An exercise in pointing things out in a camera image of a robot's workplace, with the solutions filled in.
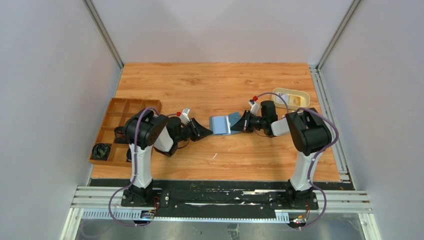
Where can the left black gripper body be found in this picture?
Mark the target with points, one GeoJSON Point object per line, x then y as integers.
{"type": "Point", "coordinates": [194, 130]}

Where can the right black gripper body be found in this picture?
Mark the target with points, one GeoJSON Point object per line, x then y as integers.
{"type": "Point", "coordinates": [247, 122]}

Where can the blue card holder wallet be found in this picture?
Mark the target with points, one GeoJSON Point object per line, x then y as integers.
{"type": "Point", "coordinates": [221, 125]}

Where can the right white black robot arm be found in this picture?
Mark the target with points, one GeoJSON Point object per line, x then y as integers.
{"type": "Point", "coordinates": [310, 136]}

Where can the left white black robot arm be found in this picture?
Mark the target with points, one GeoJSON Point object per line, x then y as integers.
{"type": "Point", "coordinates": [148, 130]}

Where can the card lying in tray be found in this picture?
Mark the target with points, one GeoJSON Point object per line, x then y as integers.
{"type": "Point", "coordinates": [290, 99]}

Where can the cream oval plastic tray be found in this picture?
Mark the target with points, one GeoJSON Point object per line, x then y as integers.
{"type": "Point", "coordinates": [304, 95]}

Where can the wooden compartment tray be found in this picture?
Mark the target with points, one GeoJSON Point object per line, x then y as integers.
{"type": "Point", "coordinates": [110, 147]}

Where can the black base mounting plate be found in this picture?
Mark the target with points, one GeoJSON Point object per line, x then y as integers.
{"type": "Point", "coordinates": [218, 199]}

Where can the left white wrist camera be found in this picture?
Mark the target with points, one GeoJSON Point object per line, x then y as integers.
{"type": "Point", "coordinates": [184, 116]}

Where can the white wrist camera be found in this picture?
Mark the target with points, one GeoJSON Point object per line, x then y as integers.
{"type": "Point", "coordinates": [254, 107]}
{"type": "Point", "coordinates": [184, 116]}

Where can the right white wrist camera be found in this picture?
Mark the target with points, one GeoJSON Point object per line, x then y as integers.
{"type": "Point", "coordinates": [254, 107]}

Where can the right aluminium corner post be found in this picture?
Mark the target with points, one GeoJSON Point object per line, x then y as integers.
{"type": "Point", "coordinates": [349, 14]}

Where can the aluminium corner post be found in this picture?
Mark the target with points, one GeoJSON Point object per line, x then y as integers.
{"type": "Point", "coordinates": [349, 14]}
{"type": "Point", "coordinates": [97, 20]}

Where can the left aluminium corner post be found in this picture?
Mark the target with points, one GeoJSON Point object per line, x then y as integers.
{"type": "Point", "coordinates": [97, 20]}

